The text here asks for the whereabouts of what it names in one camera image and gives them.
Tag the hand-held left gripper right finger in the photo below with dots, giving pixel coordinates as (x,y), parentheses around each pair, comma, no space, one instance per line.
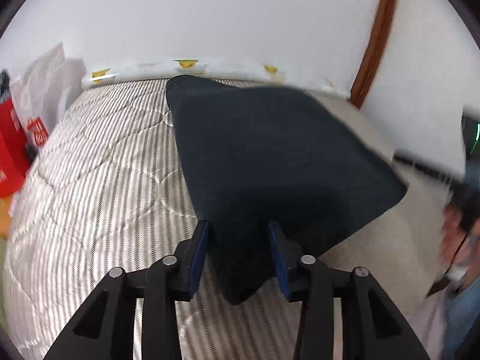
(279,262)

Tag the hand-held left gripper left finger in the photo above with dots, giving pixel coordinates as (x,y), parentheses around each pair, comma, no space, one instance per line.
(197,258)

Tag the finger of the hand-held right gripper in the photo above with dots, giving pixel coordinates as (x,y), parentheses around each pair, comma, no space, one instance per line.
(427,167)

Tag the black sweater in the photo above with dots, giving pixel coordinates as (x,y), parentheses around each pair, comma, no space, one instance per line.
(270,150)

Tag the person's right hand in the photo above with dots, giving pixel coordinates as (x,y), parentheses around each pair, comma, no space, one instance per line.
(452,236)

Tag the person in blue shirt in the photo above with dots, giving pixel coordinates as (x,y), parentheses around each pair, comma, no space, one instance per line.
(463,315)

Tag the striped quilted bed mattress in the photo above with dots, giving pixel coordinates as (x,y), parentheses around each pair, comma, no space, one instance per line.
(93,180)

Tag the white pillow with yellow ducks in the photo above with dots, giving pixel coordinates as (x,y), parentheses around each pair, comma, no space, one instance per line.
(225,67)

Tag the wooden nightstand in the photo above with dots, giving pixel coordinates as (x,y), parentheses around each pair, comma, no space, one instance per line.
(4,213)

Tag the red paper bag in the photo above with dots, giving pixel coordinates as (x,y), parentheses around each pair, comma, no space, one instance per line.
(9,157)

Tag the white shopping bag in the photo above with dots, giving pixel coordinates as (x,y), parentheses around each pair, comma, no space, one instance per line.
(41,82)

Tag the brown wooden door frame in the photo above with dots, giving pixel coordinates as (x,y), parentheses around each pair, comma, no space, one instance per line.
(378,37)

